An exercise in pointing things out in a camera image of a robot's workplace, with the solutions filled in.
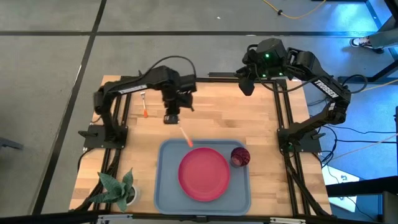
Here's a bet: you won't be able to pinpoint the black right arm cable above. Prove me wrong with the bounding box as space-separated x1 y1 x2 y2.
341 73 369 95

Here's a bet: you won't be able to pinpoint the person's shoe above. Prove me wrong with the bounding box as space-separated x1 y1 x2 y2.
349 36 371 49

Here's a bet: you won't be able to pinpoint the black aluminium table frame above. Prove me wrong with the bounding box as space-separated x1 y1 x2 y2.
70 74 332 218

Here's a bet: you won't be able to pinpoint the black horizontal rig beam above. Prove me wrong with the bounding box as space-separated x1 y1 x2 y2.
0 210 398 224

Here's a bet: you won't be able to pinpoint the yellow extension cable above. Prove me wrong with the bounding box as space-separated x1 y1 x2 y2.
360 77 398 93

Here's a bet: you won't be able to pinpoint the red patterned cup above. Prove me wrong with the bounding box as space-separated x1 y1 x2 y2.
229 147 251 168

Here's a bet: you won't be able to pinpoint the metal fork orange handle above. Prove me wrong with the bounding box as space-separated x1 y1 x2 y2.
140 91 149 118

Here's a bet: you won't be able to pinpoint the white sheet blue marks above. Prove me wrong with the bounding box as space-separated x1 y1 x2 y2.
321 164 361 213

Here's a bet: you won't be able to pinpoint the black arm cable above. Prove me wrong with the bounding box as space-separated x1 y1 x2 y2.
341 73 369 95
138 55 198 82

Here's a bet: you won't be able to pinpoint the blue-grey plastic tray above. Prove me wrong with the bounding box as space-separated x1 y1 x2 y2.
154 139 252 216

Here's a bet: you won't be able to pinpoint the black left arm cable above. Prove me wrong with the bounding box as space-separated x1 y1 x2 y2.
138 55 198 82

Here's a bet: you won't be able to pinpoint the black metal desk frame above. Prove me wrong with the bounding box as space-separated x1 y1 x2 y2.
337 0 398 85

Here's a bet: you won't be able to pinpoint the grey metal floor bracket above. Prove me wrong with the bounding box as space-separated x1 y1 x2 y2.
0 136 24 151

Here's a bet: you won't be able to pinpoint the black furniture edge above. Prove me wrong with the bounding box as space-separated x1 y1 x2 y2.
325 175 398 224

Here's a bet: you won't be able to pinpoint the beige floor cable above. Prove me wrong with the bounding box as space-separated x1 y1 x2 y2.
329 133 398 161

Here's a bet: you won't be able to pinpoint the orange-handled fork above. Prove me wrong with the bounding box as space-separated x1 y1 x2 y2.
178 124 194 148

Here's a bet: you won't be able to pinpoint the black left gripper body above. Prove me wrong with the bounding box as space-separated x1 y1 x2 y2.
161 90 195 116

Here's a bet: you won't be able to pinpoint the yellow cable black plug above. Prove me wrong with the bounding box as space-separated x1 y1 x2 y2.
261 0 327 20

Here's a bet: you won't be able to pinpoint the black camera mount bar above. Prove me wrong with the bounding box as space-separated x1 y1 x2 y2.
208 72 242 78

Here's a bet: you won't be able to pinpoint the black floor cable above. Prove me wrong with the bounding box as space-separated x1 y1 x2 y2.
320 124 398 135
335 138 398 144

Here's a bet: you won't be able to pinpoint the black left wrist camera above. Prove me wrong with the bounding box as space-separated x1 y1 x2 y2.
163 114 181 125

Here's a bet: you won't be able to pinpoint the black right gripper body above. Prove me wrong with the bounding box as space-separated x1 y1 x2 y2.
235 57 265 80

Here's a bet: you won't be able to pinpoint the red plastic plate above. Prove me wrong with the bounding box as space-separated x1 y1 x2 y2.
177 147 231 202

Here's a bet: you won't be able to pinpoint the person's leg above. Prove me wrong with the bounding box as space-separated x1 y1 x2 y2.
368 24 398 51

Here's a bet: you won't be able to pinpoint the green plant white pot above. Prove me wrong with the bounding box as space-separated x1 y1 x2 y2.
88 167 141 213

